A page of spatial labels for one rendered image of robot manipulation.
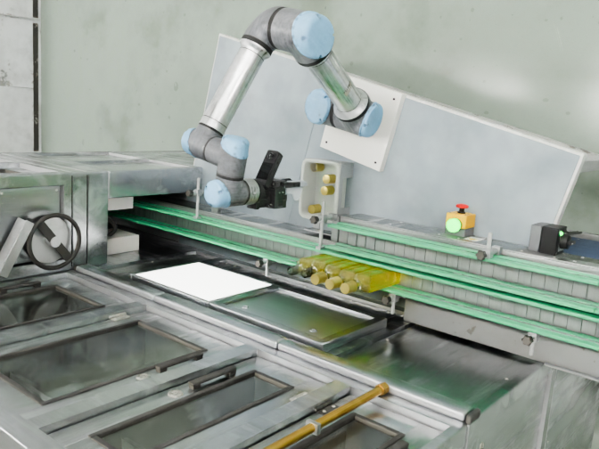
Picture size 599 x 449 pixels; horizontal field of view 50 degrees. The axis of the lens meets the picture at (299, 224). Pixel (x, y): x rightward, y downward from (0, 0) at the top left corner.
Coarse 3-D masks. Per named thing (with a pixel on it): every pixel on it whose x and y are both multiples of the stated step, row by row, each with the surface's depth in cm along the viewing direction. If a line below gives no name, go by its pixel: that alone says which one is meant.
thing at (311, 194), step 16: (304, 160) 237; (320, 160) 232; (304, 176) 238; (320, 176) 242; (336, 176) 228; (304, 192) 240; (320, 192) 242; (336, 192) 229; (304, 208) 241; (336, 208) 230
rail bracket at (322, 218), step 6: (324, 204) 218; (312, 216) 215; (318, 216) 218; (324, 216) 218; (330, 216) 222; (336, 216) 224; (312, 222) 215; (318, 222) 219; (324, 222) 219; (318, 246) 221
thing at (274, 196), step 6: (258, 180) 180; (276, 180) 185; (282, 180) 186; (258, 186) 179; (270, 186) 184; (276, 186) 184; (282, 186) 185; (264, 192) 183; (270, 192) 185; (276, 192) 184; (282, 192) 187; (258, 198) 179; (264, 198) 184; (270, 198) 185; (276, 198) 184; (282, 198) 187; (252, 204) 183; (258, 204) 181; (264, 204) 186; (270, 204) 186; (276, 204) 185; (282, 204) 188
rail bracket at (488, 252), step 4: (488, 236) 181; (488, 240) 181; (488, 244) 181; (488, 248) 182; (492, 248) 187; (496, 248) 186; (500, 248) 186; (480, 252) 178; (484, 252) 178; (488, 252) 181; (492, 252) 182; (496, 252) 186; (500, 252) 186; (476, 256) 179; (480, 256) 178; (484, 256) 178; (488, 256) 181; (492, 256) 182
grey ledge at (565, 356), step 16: (416, 304) 208; (416, 320) 208; (432, 320) 204; (448, 320) 201; (464, 320) 197; (480, 320) 194; (464, 336) 198; (480, 336) 194; (496, 336) 191; (512, 336) 188; (512, 352) 189; (528, 352) 186; (544, 352) 183; (560, 352) 180; (576, 352) 177; (592, 352) 174; (560, 368) 178; (576, 368) 177; (592, 368) 174
